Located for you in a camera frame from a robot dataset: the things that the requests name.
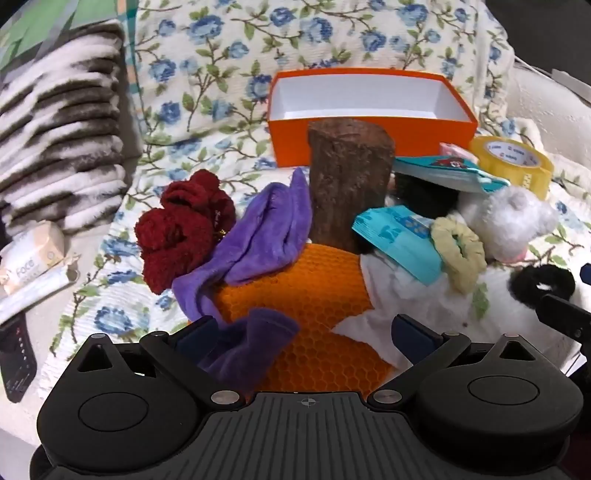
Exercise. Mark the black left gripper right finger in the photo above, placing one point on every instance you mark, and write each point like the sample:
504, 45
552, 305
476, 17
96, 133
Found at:
429, 353

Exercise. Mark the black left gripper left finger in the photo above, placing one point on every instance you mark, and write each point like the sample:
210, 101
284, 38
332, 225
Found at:
178, 355

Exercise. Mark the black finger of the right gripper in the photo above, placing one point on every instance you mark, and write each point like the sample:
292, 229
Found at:
569, 321

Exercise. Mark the purple fleece cloth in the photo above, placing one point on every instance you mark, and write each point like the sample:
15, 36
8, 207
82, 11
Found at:
270, 236

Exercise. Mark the black fuzzy scrunchie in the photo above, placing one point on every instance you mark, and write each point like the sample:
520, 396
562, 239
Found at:
530, 284

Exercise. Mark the white cloth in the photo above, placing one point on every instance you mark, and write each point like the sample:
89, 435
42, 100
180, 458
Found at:
483, 315

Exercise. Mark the pale yellow scrunchie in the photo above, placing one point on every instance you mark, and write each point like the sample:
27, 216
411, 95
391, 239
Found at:
462, 253

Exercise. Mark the teal tissue packet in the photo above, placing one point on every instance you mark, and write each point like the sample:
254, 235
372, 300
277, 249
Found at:
403, 236

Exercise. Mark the white fluffy plush toy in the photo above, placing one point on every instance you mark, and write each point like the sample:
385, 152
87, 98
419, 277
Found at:
507, 220

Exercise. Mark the orange honeycomb silicone mat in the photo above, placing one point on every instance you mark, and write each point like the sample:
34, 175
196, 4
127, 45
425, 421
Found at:
324, 287

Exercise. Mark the dark red knitted scrunchie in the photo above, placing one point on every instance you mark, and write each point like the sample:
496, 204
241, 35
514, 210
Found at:
180, 235

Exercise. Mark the teal cartoon mask packet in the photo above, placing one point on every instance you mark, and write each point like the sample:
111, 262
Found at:
451, 172

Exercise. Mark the pink tissue packet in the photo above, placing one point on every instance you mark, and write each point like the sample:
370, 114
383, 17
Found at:
447, 149

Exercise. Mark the black round object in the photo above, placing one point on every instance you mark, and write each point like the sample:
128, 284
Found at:
423, 197

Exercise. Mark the yellow packing tape roll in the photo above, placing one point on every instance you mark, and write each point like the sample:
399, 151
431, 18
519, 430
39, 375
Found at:
519, 163

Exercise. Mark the black remote control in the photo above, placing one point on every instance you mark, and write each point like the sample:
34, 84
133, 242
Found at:
17, 360

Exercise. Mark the beige face product box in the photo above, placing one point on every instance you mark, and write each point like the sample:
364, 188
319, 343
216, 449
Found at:
34, 266

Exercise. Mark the brown wooden log stump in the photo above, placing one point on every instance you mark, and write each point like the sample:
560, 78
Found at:
350, 169

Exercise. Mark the white embossed cushion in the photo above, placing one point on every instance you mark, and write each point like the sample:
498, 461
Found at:
559, 105

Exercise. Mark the striped brown white blanket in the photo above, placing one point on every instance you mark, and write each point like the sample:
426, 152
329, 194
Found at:
61, 151

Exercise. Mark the orange cardboard box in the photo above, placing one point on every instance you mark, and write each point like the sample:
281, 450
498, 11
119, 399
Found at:
418, 110

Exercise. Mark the green checkered cloth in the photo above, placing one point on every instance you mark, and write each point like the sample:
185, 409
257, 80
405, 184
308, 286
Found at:
25, 25

